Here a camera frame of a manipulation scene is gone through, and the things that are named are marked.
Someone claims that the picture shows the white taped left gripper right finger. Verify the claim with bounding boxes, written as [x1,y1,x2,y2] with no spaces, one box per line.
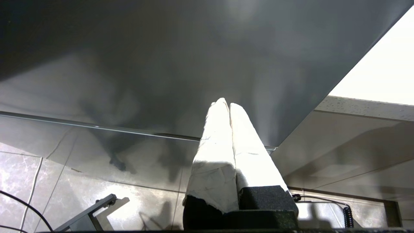
[229,103,299,215]

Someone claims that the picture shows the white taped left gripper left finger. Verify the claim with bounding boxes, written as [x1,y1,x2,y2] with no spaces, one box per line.
[182,97,240,231]

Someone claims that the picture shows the grey base cabinet front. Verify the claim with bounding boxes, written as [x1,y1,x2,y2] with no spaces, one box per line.
[271,109,414,228]

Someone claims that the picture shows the tall grey metal appliance front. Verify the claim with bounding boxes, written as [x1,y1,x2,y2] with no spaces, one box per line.
[0,0,414,192]

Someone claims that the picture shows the grey metal stand leg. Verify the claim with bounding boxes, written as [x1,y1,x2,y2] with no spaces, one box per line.
[54,194,130,232]

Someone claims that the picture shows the black coiled cable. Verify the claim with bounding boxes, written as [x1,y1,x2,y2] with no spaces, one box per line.
[292,193,355,229]

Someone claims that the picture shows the black floor cable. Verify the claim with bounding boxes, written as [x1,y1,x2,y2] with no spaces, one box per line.
[0,190,54,233]

